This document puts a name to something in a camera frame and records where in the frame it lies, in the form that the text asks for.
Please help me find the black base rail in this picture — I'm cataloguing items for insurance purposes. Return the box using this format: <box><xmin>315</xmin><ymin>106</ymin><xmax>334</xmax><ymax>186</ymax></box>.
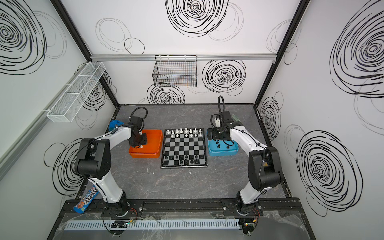
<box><xmin>61</xmin><ymin>197</ymin><xmax>304</xmax><ymax>214</ymax></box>

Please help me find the blue tray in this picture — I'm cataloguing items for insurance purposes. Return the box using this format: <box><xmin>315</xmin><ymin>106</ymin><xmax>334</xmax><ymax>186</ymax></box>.
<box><xmin>207</xmin><ymin>128</ymin><xmax>239</xmax><ymax>157</ymax></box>

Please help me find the chess board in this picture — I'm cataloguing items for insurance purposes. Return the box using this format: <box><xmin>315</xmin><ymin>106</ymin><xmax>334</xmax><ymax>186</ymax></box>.
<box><xmin>161</xmin><ymin>128</ymin><xmax>208</xmax><ymax>169</ymax></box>

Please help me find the white cable duct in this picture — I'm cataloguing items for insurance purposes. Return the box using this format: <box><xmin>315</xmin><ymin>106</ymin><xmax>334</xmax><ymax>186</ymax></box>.
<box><xmin>64</xmin><ymin>219</ymin><xmax>241</xmax><ymax>231</ymax></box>

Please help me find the orange tray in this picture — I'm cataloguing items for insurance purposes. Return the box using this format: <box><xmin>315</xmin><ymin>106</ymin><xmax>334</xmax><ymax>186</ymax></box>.
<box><xmin>129</xmin><ymin>130</ymin><xmax>164</xmax><ymax>159</ymax></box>

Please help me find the blue lidded cup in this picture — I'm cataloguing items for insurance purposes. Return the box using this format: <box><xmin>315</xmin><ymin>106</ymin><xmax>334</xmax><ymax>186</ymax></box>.
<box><xmin>108</xmin><ymin>120</ymin><xmax>124</xmax><ymax>132</ymax></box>

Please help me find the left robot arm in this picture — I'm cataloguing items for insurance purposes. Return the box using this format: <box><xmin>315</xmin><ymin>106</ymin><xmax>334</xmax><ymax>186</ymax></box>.
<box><xmin>74</xmin><ymin>117</ymin><xmax>148</xmax><ymax>216</ymax></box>

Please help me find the white wire shelf basket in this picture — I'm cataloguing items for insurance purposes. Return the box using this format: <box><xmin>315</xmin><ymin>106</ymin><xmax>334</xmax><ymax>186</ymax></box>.
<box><xmin>47</xmin><ymin>62</ymin><xmax>106</xmax><ymax>123</ymax></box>

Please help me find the candy packet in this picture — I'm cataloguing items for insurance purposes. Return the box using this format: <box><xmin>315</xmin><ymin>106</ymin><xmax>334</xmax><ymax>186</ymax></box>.
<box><xmin>73</xmin><ymin>186</ymin><xmax>99</xmax><ymax>214</ymax></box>

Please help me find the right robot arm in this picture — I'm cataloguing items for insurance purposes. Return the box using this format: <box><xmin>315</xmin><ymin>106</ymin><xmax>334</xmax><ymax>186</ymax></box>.
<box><xmin>210</xmin><ymin>111</ymin><xmax>285</xmax><ymax>215</ymax></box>

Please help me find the black wire basket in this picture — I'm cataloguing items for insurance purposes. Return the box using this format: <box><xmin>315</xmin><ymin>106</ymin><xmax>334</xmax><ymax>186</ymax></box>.
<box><xmin>152</xmin><ymin>55</ymin><xmax>198</xmax><ymax>88</ymax></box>

